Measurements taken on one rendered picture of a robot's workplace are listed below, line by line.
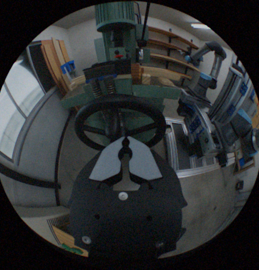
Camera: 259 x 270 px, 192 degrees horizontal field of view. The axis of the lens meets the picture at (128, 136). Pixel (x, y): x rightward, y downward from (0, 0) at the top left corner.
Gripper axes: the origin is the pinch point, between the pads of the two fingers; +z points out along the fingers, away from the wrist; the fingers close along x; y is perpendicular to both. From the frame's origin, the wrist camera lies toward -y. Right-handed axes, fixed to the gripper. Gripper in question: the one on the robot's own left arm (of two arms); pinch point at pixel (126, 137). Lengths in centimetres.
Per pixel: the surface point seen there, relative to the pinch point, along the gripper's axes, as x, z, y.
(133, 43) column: 6, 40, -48
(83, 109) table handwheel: -8.4, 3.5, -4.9
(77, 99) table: -23.0, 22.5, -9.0
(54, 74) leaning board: -127, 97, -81
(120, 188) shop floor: -14, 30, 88
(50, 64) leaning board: -128, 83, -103
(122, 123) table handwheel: -1.7, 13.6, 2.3
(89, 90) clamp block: -10.1, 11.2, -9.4
